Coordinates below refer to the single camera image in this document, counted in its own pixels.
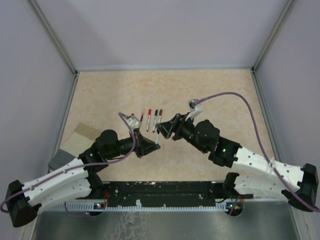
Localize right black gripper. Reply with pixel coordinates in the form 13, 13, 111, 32
156, 111, 209, 154

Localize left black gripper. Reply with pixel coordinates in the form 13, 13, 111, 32
106, 127, 160, 159

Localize black tip white pen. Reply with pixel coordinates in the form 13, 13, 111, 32
155, 130, 160, 144

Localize blue end white pen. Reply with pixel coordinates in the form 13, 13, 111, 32
152, 109, 159, 133

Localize red capped white pen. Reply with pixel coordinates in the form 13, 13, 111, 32
146, 108, 152, 132

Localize dark red pen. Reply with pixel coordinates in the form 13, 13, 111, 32
156, 109, 163, 124

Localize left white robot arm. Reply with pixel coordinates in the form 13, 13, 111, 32
4, 129, 160, 228

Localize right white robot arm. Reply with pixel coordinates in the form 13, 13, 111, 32
155, 113, 319, 212

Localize brown cardboard piece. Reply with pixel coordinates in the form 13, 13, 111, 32
60, 123, 102, 157

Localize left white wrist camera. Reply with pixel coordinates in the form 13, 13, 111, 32
125, 115, 141, 130

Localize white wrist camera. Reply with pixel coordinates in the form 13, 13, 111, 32
186, 99, 204, 120
125, 115, 141, 130

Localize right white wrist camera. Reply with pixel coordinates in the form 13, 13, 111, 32
186, 99, 204, 120

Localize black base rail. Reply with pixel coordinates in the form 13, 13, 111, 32
84, 181, 239, 208

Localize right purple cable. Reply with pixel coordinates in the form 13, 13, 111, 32
193, 91, 320, 213

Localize white slotted cable duct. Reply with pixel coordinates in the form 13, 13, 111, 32
49, 201, 242, 213

